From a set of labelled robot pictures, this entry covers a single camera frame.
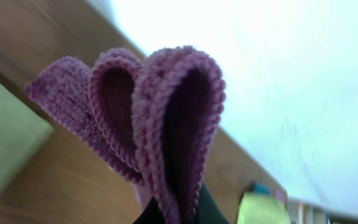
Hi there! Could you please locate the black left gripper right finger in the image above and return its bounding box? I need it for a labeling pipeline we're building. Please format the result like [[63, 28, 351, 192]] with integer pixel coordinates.
[[196, 184, 229, 224]]

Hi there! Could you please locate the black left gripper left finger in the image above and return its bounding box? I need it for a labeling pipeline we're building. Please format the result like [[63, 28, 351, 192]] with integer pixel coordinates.
[[133, 197, 165, 224]]

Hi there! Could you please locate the purple microfiber cloth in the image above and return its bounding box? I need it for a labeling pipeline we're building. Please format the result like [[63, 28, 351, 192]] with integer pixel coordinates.
[[26, 46, 226, 223]]

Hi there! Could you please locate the crumpled green cloth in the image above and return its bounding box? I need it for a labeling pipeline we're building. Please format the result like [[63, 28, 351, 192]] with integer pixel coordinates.
[[236, 192, 291, 224]]

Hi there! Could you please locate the blue cloth in pile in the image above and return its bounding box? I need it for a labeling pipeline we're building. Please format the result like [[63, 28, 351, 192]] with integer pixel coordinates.
[[252, 182, 270, 195]]

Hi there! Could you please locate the purple cloth in pile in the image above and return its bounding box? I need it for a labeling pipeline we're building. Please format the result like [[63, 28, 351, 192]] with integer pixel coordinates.
[[273, 190, 287, 203]]

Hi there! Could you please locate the folded green cloth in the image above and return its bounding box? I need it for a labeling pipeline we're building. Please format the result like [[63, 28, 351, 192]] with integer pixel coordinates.
[[0, 84, 54, 193]]

